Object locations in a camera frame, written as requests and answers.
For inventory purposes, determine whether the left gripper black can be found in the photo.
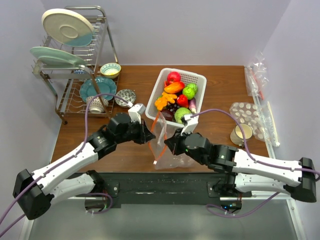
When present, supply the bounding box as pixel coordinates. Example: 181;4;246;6
115;117;155;144

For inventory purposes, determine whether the clear zip top bag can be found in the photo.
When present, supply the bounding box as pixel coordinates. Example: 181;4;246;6
148;112;195;170

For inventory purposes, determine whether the large green cabbage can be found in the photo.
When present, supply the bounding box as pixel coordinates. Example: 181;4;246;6
174;107;192;124

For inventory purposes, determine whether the red bell pepper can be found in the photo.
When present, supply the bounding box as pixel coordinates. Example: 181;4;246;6
176;94;189;108

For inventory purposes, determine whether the purple white radish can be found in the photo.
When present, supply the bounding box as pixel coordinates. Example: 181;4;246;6
188;98;197;114

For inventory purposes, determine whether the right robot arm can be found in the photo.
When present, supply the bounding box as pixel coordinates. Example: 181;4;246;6
164;132;317;203

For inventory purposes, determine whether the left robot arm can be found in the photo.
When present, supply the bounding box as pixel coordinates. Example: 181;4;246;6
13;112;156;220

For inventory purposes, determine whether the polka dot plastic bag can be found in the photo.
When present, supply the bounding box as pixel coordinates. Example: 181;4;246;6
229;102;265;141

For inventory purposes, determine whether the dark grapes bunch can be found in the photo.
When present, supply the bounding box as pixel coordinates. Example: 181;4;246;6
165;103;180;114

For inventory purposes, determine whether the black white floral bowl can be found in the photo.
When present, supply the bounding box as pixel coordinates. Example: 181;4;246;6
115;89;137;108

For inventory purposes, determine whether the white plastic basket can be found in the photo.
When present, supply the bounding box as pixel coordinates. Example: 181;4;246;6
145;68;207;127

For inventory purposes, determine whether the small green cabbage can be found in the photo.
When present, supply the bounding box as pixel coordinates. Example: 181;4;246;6
182;83;198;100

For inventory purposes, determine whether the grey patterned bowl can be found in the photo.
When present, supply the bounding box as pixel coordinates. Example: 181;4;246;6
85;96;109;114

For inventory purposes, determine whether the cream enamel mug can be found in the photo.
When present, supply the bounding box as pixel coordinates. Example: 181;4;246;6
230;123;253;147

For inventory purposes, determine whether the red apple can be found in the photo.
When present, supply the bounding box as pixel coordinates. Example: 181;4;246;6
166;71;181;85

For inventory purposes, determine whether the yellow blue patterned bowl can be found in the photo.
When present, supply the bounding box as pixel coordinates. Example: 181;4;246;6
100;62;122;79

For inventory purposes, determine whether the teal scalloped plate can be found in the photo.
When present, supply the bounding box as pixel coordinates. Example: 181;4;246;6
79;76;117;102

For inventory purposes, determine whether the metal dish rack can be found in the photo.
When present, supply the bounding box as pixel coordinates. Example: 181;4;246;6
30;5;118;125

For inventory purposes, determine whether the stack of clear bags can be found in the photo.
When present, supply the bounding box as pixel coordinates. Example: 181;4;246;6
244;52;280;158

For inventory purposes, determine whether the pale green plate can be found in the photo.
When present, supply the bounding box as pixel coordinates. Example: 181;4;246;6
30;46;82;60
38;57;86;67

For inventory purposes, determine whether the large cream teal plate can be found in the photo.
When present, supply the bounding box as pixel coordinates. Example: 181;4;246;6
41;8;95;47

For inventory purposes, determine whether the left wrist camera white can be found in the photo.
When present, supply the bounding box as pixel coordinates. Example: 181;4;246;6
128;103;146;124

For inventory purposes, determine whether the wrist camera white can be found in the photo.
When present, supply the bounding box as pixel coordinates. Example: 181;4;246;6
128;103;146;124
181;113;199;135

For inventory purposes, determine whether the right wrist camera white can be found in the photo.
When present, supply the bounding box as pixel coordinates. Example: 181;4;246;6
181;113;199;135

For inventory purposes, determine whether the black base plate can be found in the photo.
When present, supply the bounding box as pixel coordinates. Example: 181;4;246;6
57;171;253;210

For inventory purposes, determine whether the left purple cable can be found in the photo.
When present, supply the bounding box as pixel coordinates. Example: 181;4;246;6
0;93;133;240

